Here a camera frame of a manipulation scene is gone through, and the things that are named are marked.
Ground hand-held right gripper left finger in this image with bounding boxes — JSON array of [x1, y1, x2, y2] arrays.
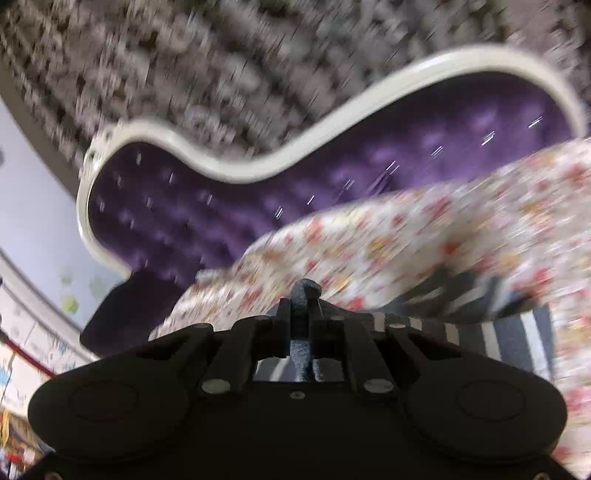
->
[[139, 281, 307, 396]]

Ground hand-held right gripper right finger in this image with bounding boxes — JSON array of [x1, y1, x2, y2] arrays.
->
[[305, 281, 463, 397]]

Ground grey white striped garment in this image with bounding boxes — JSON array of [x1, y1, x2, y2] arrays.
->
[[254, 270, 557, 385]]

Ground floral quilted blanket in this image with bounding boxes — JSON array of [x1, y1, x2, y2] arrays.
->
[[148, 138, 591, 480]]

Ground grey damask patterned curtain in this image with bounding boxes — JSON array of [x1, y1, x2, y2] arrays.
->
[[0, 0, 591, 199]]

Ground white drawing paper sheet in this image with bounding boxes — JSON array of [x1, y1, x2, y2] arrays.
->
[[0, 318, 51, 416]]

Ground purple tufted sofa white frame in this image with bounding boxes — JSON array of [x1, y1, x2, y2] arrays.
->
[[76, 46, 589, 358]]

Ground green wall stickers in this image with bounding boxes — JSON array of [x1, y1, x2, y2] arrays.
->
[[58, 270, 109, 321]]

